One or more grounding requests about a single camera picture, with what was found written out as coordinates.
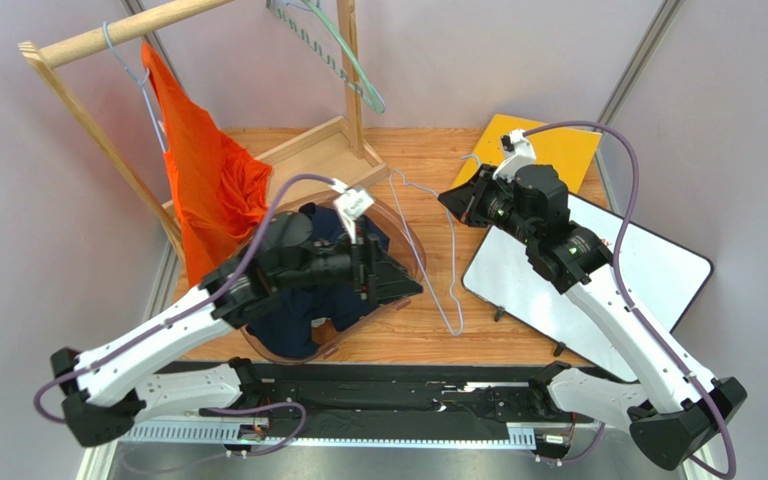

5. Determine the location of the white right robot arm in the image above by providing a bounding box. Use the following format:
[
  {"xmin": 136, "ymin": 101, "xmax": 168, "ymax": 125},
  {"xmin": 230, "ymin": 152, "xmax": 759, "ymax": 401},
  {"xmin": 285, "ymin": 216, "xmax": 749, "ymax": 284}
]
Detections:
[{"xmin": 438, "ymin": 165, "xmax": 747, "ymax": 470}]

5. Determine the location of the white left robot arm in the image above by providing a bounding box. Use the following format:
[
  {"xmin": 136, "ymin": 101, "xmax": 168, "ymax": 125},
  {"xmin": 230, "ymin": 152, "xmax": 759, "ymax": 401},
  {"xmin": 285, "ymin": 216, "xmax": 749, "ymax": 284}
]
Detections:
[{"xmin": 51, "ymin": 204, "xmax": 422, "ymax": 447}]

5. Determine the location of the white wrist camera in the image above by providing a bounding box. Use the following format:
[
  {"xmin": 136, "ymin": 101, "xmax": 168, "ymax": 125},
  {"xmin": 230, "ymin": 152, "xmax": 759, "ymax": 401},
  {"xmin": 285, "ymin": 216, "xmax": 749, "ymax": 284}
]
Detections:
[
  {"xmin": 492, "ymin": 129, "xmax": 537, "ymax": 183},
  {"xmin": 331, "ymin": 178, "xmax": 375, "ymax": 245}
]

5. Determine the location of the green plastic hanger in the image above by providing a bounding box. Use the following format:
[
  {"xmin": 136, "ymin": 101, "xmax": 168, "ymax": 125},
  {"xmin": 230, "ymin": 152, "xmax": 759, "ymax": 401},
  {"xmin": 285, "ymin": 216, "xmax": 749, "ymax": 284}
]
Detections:
[{"xmin": 266, "ymin": 0, "xmax": 387, "ymax": 114}]

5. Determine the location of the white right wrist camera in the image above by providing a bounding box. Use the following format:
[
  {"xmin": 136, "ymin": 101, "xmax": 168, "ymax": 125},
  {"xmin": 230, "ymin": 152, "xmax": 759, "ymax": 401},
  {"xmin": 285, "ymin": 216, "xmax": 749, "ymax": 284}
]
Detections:
[{"xmin": 492, "ymin": 129, "xmax": 537, "ymax": 183}]

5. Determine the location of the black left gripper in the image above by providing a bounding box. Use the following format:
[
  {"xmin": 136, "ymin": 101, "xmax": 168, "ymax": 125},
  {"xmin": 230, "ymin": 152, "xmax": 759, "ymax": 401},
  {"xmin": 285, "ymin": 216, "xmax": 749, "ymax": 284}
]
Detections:
[{"xmin": 274, "ymin": 217, "xmax": 423, "ymax": 305}]

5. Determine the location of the orange t shirt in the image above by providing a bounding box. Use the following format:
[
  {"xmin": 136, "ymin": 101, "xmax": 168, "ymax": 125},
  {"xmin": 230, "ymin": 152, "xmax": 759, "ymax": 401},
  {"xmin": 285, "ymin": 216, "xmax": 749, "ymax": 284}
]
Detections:
[{"xmin": 141, "ymin": 43, "xmax": 273, "ymax": 286}]

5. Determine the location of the white dry erase board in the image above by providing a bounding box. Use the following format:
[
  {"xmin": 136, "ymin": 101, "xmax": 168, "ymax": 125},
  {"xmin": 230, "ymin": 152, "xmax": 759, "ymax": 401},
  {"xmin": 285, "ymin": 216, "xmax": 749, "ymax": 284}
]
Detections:
[{"xmin": 462, "ymin": 224, "xmax": 713, "ymax": 382}]

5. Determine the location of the wooden clothes rack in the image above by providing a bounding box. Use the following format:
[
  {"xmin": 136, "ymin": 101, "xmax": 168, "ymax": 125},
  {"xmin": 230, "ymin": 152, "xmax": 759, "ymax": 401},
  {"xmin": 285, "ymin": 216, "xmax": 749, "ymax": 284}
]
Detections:
[{"xmin": 19, "ymin": 1, "xmax": 389, "ymax": 255}]

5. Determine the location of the light blue wire hanger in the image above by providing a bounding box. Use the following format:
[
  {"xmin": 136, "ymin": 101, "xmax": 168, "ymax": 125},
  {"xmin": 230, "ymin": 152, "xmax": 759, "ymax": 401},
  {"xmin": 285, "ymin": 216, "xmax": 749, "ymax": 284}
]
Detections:
[
  {"xmin": 386, "ymin": 154, "xmax": 481, "ymax": 343},
  {"xmin": 101, "ymin": 21, "xmax": 168, "ymax": 153},
  {"xmin": 278, "ymin": 0, "xmax": 321, "ymax": 13}
]

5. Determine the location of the navy blue t shirt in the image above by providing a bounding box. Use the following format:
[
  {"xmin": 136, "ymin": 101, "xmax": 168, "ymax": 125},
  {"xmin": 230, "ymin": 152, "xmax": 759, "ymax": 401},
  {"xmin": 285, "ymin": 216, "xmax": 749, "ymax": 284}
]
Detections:
[{"xmin": 244, "ymin": 202, "xmax": 379, "ymax": 359}]

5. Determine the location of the yellow binder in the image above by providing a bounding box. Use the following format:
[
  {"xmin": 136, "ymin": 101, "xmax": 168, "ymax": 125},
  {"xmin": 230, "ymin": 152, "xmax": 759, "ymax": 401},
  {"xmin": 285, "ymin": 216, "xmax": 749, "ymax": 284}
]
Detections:
[{"xmin": 472, "ymin": 114, "xmax": 601, "ymax": 193}]

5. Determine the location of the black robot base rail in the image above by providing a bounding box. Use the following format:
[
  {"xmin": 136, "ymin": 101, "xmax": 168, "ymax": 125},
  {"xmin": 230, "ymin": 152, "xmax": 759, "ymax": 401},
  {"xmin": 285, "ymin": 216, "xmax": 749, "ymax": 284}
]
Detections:
[{"xmin": 136, "ymin": 360, "xmax": 596, "ymax": 442}]

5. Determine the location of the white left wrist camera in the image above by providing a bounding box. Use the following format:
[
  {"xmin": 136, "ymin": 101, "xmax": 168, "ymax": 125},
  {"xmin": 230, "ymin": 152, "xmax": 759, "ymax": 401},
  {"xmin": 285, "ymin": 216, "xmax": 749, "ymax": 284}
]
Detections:
[{"xmin": 331, "ymin": 178, "xmax": 375, "ymax": 245}]

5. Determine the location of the transparent brown plastic basket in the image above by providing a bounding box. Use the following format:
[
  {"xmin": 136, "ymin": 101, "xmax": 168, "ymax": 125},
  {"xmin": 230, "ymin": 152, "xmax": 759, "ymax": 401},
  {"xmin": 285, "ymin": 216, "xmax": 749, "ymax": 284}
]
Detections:
[{"xmin": 241, "ymin": 204, "xmax": 426, "ymax": 365}]

